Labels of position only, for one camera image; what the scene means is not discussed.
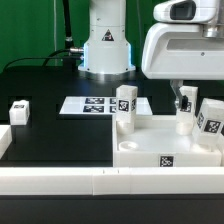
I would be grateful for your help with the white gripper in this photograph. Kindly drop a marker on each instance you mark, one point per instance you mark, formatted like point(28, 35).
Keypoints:
point(179, 52)

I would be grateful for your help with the white square tabletop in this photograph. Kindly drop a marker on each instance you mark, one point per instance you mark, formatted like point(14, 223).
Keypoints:
point(155, 143)

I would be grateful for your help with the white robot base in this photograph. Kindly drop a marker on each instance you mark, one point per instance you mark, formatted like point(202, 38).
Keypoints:
point(107, 53)

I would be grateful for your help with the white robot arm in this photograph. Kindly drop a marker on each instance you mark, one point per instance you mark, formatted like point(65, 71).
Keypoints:
point(207, 13)

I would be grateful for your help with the white fiducial marker board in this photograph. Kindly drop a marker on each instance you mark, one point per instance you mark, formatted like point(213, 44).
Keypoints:
point(78, 105)

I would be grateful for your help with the black vertical pole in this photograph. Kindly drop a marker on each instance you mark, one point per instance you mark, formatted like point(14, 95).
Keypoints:
point(68, 33)

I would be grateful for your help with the white obstacle fence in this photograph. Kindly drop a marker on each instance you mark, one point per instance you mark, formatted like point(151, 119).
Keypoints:
point(110, 181)

